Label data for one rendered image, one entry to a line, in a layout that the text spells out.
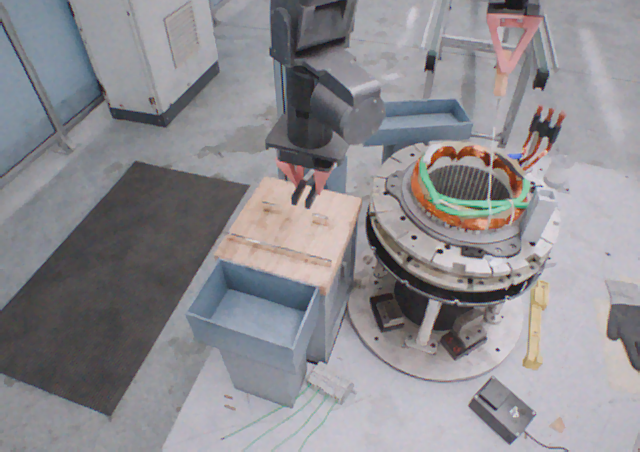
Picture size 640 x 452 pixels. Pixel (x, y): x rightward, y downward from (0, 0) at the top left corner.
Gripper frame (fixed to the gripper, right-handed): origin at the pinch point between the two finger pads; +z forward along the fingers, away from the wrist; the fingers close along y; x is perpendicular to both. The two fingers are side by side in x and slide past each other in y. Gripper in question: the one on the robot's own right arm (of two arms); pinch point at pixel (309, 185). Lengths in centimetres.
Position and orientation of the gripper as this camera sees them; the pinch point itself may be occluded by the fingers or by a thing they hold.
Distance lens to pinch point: 62.2
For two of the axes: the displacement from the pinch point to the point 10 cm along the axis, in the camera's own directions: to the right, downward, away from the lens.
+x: 3.1, -6.9, 6.5
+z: -0.3, 6.8, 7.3
